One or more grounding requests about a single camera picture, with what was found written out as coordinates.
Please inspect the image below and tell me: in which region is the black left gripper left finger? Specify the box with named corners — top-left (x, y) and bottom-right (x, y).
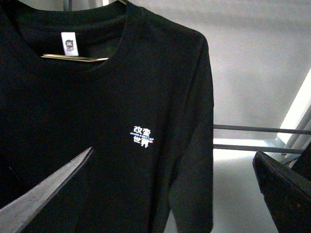
top-left (0, 147), bottom-right (93, 233)

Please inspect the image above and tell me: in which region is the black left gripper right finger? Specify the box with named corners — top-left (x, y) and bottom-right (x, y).
top-left (253, 151), bottom-right (311, 233)

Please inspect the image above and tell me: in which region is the metal clothes hanger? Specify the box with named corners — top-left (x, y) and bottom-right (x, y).
top-left (40, 0), bottom-right (129, 63)

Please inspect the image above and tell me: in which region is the diagonal metal rack brace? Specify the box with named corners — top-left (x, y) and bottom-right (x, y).
top-left (275, 110), bottom-right (311, 167)

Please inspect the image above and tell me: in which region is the upper metal rack rod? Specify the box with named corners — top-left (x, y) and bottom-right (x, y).
top-left (213, 124), bottom-right (311, 135)

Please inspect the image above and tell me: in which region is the metal rack rod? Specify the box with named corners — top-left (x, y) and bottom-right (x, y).
top-left (213, 124), bottom-right (311, 135)
top-left (213, 144), bottom-right (304, 154)

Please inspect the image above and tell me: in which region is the lower metal rack rod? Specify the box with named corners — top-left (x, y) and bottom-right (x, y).
top-left (213, 144), bottom-right (304, 154)

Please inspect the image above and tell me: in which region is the black t-shirt small chest logo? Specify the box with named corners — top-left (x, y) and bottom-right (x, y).
top-left (0, 0), bottom-right (214, 233)

